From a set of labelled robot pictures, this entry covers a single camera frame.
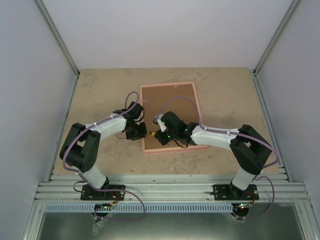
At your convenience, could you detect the pink wooden picture frame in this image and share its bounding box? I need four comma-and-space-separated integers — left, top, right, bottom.
138, 81, 209, 155

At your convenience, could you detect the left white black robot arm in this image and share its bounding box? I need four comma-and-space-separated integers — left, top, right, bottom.
59, 101, 147, 202

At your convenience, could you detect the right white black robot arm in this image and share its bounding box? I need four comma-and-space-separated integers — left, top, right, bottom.
152, 111, 272, 201

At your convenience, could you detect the clear plastic bag scrap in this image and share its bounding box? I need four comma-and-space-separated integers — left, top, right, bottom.
92, 217, 109, 236

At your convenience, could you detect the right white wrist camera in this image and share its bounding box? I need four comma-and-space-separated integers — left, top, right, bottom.
153, 113, 167, 133

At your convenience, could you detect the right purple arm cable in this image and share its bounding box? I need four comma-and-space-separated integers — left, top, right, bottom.
159, 96, 280, 221

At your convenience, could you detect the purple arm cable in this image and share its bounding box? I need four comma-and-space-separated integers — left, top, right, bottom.
159, 96, 280, 221
62, 91, 147, 222

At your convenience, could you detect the brown frame backing board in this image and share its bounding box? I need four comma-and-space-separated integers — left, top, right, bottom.
141, 84, 202, 151

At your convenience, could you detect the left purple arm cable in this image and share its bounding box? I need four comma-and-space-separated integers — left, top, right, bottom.
62, 91, 147, 222

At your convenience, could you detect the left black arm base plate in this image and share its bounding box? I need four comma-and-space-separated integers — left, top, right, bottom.
80, 184, 126, 202

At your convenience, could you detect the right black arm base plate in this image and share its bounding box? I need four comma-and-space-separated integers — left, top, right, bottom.
210, 184, 260, 201

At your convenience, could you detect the aluminium mounting rail base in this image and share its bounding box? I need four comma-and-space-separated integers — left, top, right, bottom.
34, 174, 310, 203

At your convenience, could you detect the grey slotted cable duct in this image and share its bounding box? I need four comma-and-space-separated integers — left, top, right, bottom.
44, 203, 234, 213

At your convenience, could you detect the left aluminium corner post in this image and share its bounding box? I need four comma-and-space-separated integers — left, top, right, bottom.
34, 0, 80, 78

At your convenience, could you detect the aluminium corner post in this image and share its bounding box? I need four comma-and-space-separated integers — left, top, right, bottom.
34, 0, 80, 78
252, 0, 302, 76

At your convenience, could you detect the right aluminium corner post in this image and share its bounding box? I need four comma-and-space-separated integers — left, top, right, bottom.
252, 0, 302, 76

